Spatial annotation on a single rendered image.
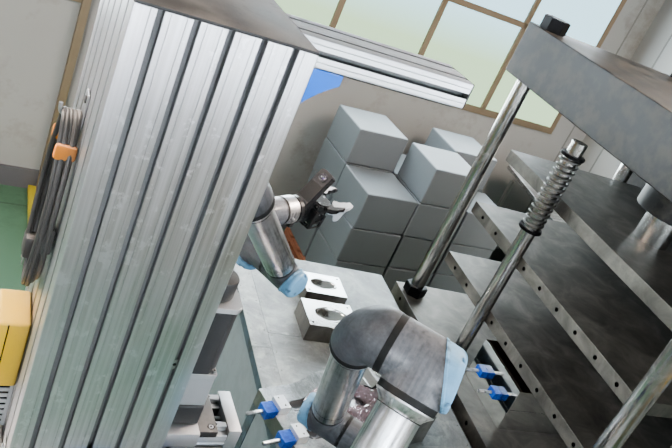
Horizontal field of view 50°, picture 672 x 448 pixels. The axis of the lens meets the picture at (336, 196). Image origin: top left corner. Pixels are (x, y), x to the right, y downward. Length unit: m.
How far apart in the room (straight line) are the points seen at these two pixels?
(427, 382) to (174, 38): 0.71
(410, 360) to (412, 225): 2.90
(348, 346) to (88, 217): 0.53
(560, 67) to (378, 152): 1.80
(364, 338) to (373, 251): 2.86
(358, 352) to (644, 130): 1.27
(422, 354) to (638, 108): 1.27
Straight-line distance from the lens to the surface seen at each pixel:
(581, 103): 2.50
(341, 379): 1.44
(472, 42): 4.81
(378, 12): 4.43
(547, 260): 2.80
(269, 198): 1.51
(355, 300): 2.91
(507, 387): 2.68
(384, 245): 4.14
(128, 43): 0.92
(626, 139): 2.32
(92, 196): 1.01
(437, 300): 3.24
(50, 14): 4.08
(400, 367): 1.28
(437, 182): 4.06
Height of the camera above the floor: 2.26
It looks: 23 degrees down
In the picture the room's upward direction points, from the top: 24 degrees clockwise
